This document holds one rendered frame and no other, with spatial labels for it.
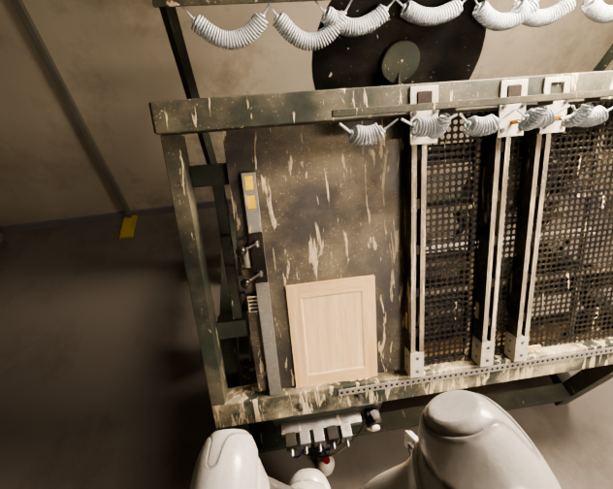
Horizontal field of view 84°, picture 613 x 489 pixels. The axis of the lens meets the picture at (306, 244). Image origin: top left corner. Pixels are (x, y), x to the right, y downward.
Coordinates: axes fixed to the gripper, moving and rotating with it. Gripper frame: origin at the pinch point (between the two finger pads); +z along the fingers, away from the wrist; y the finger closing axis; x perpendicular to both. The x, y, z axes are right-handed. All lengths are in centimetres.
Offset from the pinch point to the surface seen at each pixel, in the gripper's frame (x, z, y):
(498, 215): -65, 52, -57
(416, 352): -5, 73, -39
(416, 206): -64, 52, -22
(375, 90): -96, 37, 4
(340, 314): -18, 74, -4
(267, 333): -7, 76, 26
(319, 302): -22, 73, 6
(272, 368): 8, 81, 21
